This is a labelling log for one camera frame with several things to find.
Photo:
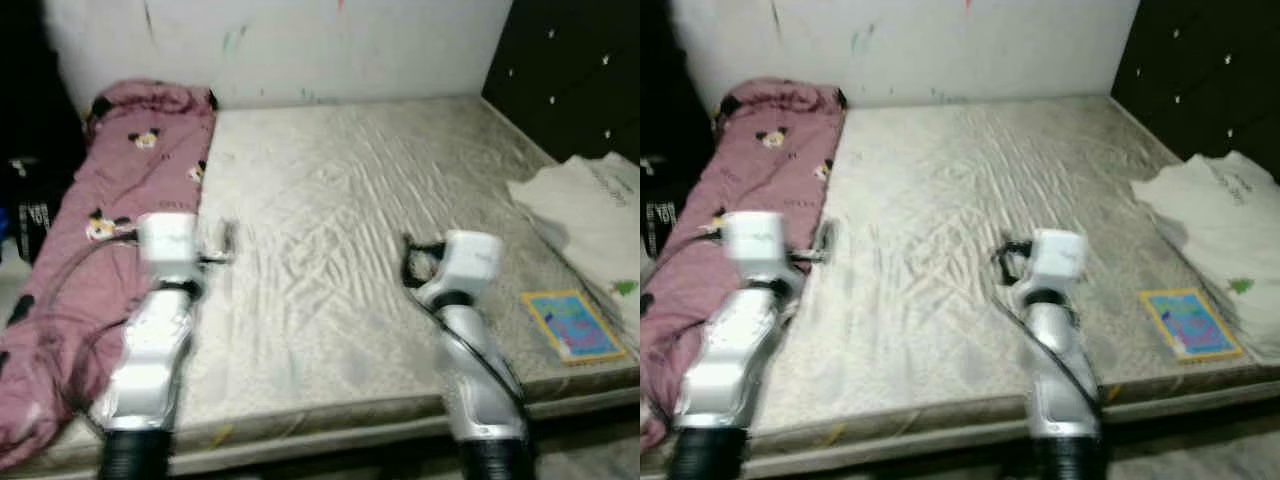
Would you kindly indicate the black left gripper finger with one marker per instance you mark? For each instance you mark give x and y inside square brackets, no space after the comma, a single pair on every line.
[230,242]
[827,240]

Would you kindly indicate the colourful yellow-edged children's book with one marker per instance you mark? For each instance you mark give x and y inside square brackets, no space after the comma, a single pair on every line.
[1190,325]
[573,325]

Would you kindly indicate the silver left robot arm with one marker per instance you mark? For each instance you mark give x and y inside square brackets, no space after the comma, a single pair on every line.
[725,370]
[150,360]

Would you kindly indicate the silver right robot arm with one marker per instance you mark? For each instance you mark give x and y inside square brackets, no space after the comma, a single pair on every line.
[1060,380]
[480,380]

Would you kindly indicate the cream quilted mattress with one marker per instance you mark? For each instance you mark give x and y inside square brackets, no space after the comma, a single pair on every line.
[350,200]
[980,200]

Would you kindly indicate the mauve cartoon mouse quilt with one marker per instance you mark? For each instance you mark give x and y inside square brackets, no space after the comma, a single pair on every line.
[110,190]
[750,170]

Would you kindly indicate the black bag with white print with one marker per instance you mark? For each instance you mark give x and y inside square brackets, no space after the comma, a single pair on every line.
[30,205]
[655,215]

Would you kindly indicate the dark tufted headboard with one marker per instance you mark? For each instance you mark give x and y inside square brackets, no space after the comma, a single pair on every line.
[570,70]
[1200,70]

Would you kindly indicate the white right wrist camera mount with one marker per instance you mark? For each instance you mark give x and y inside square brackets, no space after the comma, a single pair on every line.
[470,258]
[1060,255]

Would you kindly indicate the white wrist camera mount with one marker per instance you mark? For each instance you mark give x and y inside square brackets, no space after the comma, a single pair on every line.
[168,240]
[470,258]
[755,240]
[1060,255]

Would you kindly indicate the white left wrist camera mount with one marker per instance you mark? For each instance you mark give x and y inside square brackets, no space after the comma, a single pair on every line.
[755,240]
[168,240]

